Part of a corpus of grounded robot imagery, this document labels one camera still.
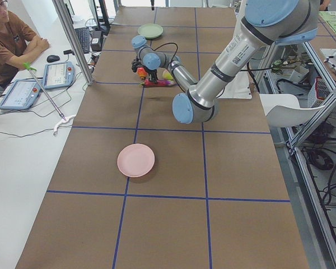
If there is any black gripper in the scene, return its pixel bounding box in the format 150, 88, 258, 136
148, 69, 158, 81

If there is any person in brown shirt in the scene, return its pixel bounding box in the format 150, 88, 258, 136
0, 1, 50, 88

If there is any white plastic chair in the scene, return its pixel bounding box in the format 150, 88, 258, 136
259, 94, 325, 127

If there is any green plate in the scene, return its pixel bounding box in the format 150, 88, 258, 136
138, 24, 164, 39

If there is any near teach pendant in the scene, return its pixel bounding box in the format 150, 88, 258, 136
0, 80, 40, 110

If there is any green pink peach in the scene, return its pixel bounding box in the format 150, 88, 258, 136
162, 69, 174, 81

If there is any black computer mouse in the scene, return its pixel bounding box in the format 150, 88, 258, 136
46, 54, 60, 63

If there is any white mesh basket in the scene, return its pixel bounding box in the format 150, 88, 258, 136
307, 77, 336, 108

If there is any red chili pepper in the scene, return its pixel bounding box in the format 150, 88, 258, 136
141, 81, 170, 87

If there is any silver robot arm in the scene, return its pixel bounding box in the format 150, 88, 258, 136
132, 0, 320, 124

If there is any red pomegranate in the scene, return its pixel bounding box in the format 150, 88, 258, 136
137, 67, 148, 80

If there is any purple eggplant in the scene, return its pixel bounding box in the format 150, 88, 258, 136
140, 80, 176, 87

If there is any pink plate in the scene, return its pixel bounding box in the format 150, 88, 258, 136
117, 143, 155, 178

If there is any black keyboard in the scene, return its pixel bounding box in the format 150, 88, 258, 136
74, 27, 90, 54

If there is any green handled grabber stick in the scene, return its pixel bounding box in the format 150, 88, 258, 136
23, 62, 76, 136

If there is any teach pendant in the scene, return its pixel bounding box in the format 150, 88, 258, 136
0, 80, 40, 110
43, 61, 75, 90

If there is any aluminium frame column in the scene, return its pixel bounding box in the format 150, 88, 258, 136
52, 0, 94, 85

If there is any far teach pendant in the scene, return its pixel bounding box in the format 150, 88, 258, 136
43, 61, 75, 90

